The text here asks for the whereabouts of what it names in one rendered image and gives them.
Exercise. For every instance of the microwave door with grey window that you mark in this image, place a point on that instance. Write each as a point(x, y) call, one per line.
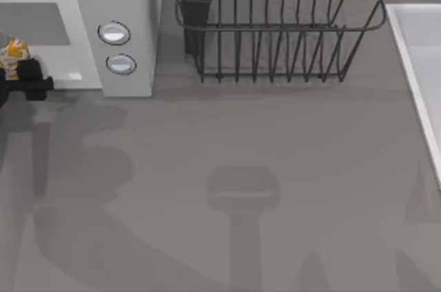
point(77, 47)

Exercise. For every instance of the white sink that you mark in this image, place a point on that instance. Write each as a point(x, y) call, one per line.
point(420, 51)

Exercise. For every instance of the small round silver microwave knob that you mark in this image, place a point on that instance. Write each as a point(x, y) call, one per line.
point(121, 64)

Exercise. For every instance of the large round silver microwave knob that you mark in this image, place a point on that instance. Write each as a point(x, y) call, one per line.
point(114, 33)

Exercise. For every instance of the pale microwave oven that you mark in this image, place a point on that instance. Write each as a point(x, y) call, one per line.
point(141, 30)

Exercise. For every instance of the yellow and white packet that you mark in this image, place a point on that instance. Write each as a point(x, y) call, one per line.
point(15, 52)

